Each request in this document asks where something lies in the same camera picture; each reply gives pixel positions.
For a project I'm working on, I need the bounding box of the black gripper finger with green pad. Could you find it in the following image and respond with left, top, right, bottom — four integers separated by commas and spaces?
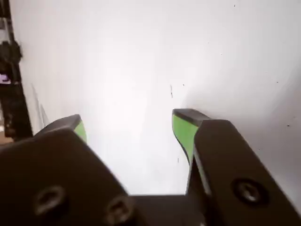
172, 108, 301, 226
0, 114, 138, 226

